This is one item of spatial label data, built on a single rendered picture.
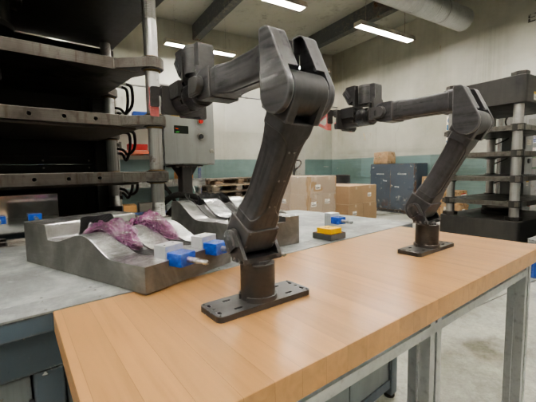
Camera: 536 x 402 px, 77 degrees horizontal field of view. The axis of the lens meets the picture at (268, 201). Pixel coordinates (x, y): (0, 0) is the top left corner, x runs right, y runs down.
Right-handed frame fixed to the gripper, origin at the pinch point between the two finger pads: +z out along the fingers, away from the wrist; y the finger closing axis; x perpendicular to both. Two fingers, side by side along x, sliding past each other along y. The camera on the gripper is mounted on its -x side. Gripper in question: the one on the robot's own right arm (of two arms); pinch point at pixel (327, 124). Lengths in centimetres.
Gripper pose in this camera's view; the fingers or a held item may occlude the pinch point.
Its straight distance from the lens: 128.5
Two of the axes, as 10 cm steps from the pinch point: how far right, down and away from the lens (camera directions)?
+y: -8.0, 0.7, -6.0
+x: 0.3, 10.0, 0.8
